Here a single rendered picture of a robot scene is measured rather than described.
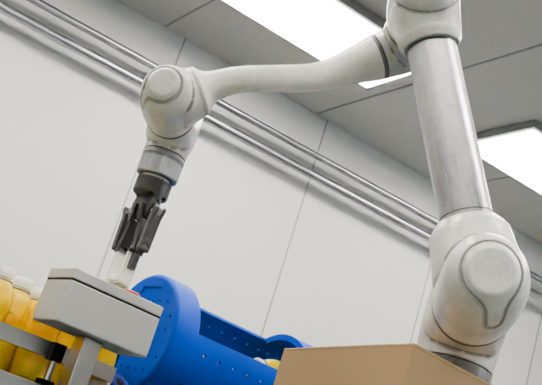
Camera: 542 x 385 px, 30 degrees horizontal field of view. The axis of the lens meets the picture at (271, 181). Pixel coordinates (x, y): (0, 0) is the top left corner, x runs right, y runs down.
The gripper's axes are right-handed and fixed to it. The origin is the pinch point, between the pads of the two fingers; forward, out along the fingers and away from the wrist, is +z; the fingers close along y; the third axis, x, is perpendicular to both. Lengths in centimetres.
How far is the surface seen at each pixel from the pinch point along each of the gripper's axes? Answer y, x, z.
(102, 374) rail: -4.5, -1.4, 21.1
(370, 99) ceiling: 266, -267, -224
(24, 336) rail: -4.6, 16.7, 20.0
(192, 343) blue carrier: 2.3, -23.5, 7.3
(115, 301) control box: -17.7, 8.6, 9.6
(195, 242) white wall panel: 327, -219, -108
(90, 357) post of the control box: -14.7, 7.8, 20.2
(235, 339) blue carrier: 26, -51, -2
